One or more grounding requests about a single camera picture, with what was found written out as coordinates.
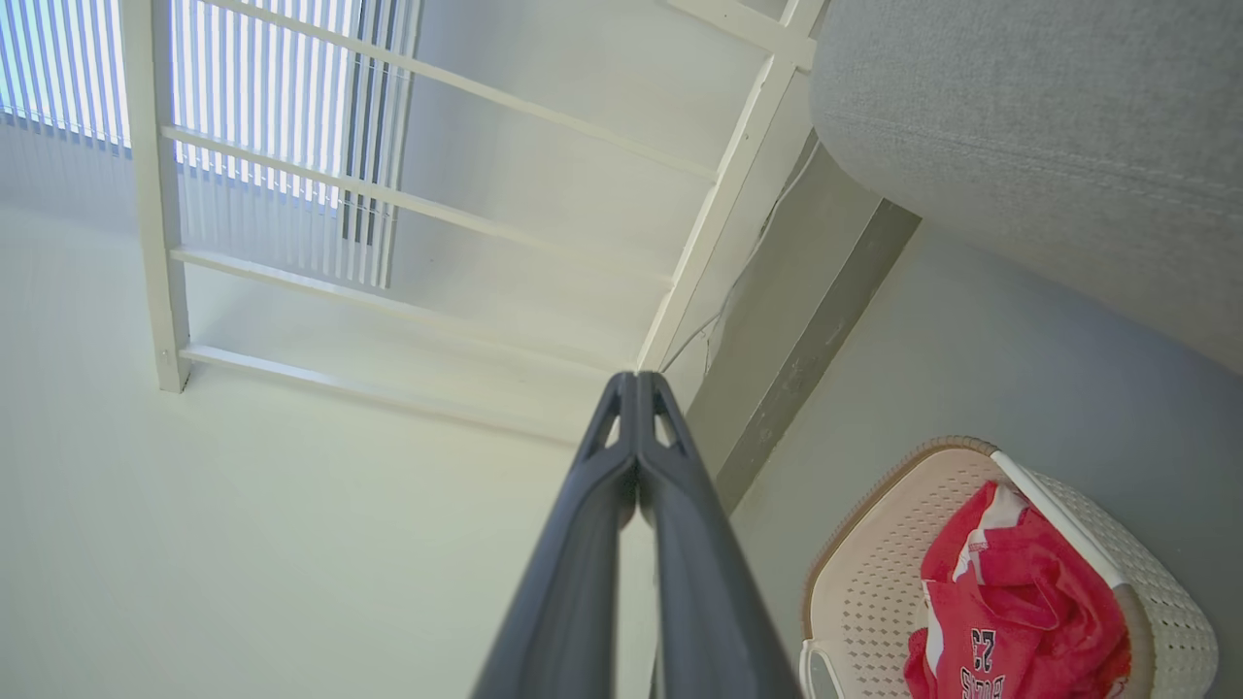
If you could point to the grey fabric sofa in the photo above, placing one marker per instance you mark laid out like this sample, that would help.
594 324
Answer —
1049 126

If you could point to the cream perforated laundry basket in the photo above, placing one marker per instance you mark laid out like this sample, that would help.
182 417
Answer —
874 582

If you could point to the white vertical window blinds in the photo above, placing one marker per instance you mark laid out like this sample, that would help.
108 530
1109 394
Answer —
252 97

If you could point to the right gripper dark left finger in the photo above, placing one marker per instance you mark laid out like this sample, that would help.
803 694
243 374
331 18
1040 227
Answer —
573 582

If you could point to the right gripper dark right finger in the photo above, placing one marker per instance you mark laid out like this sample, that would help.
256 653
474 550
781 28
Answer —
709 592

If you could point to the white wooden railing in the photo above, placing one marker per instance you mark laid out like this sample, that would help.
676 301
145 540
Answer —
160 243

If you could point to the red basketball jersey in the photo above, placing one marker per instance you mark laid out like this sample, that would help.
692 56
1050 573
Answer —
1029 602

